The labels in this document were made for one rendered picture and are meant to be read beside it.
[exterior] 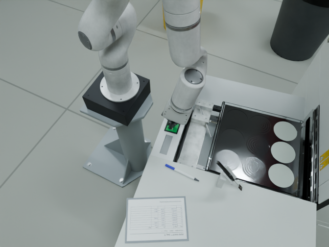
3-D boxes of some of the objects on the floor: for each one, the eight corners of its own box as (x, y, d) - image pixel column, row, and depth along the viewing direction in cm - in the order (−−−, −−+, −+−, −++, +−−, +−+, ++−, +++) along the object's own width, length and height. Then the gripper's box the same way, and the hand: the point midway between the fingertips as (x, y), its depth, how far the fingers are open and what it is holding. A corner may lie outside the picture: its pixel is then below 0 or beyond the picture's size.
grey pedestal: (82, 167, 205) (39, 104, 135) (113, 124, 226) (90, 50, 156) (140, 196, 192) (125, 143, 123) (167, 148, 213) (167, 79, 144)
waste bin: (322, 35, 284) (364, -35, 223) (318, 71, 256) (365, 4, 196) (269, 23, 295) (295, -46, 235) (259, 57, 267) (287, -12, 207)
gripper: (158, 103, 93) (151, 126, 109) (198, 118, 93) (184, 139, 109) (165, 87, 97) (156, 112, 113) (203, 102, 97) (189, 125, 113)
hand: (172, 123), depth 109 cm, fingers closed
